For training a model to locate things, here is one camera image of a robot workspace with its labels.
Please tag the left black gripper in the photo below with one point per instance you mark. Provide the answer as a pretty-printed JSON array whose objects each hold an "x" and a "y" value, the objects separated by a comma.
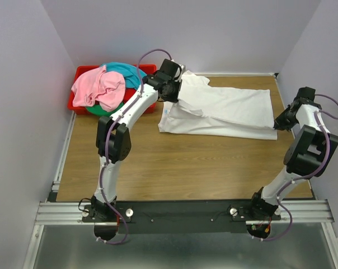
[{"x": 169, "y": 91}]

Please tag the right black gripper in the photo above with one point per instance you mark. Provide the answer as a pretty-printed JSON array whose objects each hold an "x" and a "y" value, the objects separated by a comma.
[{"x": 284, "y": 118}]

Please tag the white t shirt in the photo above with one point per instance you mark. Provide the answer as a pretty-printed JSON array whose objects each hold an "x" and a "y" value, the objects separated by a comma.
[{"x": 219, "y": 111}]

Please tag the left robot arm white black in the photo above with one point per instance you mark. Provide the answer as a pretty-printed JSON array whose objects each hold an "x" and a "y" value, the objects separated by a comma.
[{"x": 113, "y": 135}]

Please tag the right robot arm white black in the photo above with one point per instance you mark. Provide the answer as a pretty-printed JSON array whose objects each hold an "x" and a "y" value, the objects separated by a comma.
[{"x": 307, "y": 157}]

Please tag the red plastic bin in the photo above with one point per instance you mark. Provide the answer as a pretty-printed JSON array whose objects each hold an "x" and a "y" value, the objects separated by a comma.
[{"x": 80, "y": 110}]

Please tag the teal t shirt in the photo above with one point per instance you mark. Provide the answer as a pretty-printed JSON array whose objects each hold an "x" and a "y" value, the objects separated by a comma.
[{"x": 129, "y": 73}]

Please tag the red t shirt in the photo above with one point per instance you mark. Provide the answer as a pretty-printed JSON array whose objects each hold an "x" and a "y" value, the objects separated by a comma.
[{"x": 129, "y": 92}]

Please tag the pink t shirt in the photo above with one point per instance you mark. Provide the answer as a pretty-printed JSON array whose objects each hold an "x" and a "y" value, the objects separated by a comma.
[{"x": 98, "y": 86}]

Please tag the green t shirt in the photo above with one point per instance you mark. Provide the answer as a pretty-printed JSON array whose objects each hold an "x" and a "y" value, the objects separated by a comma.
[{"x": 99, "y": 111}]

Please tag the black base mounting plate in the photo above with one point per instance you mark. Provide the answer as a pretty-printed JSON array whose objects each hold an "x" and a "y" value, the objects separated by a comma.
[{"x": 176, "y": 217}]

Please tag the aluminium frame rail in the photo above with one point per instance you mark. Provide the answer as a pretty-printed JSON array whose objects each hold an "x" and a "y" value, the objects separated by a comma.
[{"x": 176, "y": 167}]

